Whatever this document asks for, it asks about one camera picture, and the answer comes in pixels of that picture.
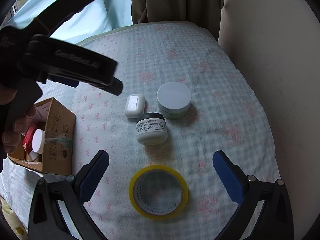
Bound white earbuds case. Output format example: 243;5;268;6
124;94;146;119

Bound white jar black lid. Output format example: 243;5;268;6
136;112;168;145

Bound left hand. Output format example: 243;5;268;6
1;86;36;154

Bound yellow tape roll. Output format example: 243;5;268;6
129;165;189;220

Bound brown cardboard box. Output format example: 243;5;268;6
8;98;76;176

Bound large green jar white lid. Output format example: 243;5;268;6
32;129;45;154

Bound red cosmetic carton box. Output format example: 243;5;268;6
22;123;38;153

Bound silver red cream jar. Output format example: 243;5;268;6
26;151;42;162

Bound floral quilt bedspread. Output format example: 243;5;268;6
0;21;281;240

